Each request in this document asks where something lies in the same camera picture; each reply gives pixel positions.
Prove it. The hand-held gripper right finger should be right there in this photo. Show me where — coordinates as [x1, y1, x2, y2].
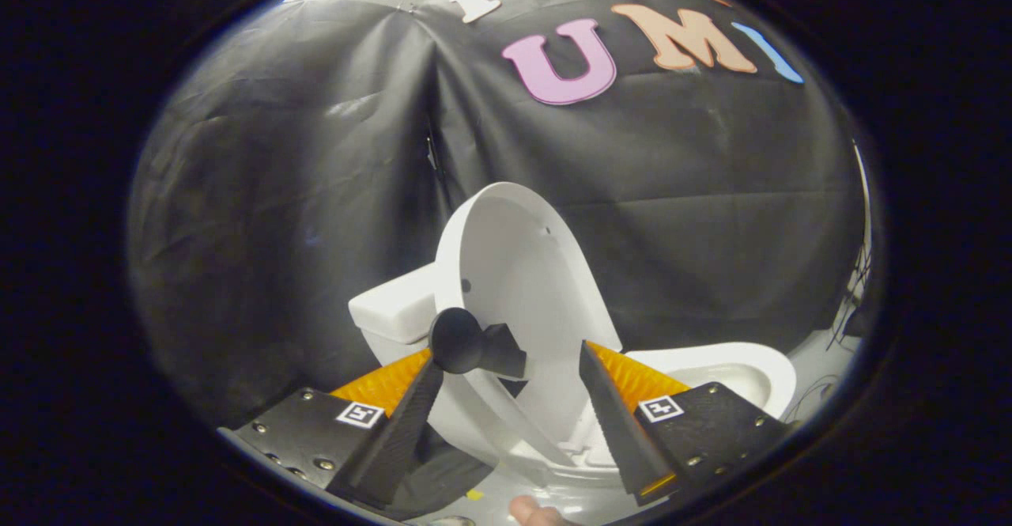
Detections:
[579, 341, 790, 507]

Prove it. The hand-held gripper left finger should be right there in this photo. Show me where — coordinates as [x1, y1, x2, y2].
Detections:
[217, 350, 445, 509]

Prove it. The black round lid knob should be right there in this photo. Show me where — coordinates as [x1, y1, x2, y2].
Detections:
[429, 307, 527, 380]

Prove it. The white toilet lid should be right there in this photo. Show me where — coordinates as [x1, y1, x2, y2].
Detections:
[433, 182, 625, 471]

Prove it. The white toilet bowl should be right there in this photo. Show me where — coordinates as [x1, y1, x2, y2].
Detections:
[431, 364, 780, 489]

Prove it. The black backdrop cloth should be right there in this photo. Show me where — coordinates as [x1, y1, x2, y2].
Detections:
[130, 0, 870, 424]

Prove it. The tangle of floor cables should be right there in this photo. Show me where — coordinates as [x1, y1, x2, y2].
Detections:
[822, 241, 870, 353]

